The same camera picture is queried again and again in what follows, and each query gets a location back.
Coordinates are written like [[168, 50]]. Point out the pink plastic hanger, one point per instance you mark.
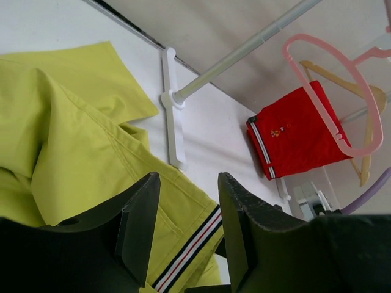
[[347, 110]]

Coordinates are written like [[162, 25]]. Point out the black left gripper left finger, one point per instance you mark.
[[106, 248]]

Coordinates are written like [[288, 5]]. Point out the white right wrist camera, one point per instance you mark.
[[312, 201]]

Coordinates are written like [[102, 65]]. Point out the white metal clothes rack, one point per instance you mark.
[[173, 98]]

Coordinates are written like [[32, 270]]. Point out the red folded shorts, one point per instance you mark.
[[290, 137]]

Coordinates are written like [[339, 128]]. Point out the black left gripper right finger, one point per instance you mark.
[[239, 210]]

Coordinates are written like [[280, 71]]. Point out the wooden hanger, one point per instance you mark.
[[380, 96]]

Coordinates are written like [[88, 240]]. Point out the yellow-green trousers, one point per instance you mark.
[[67, 145]]

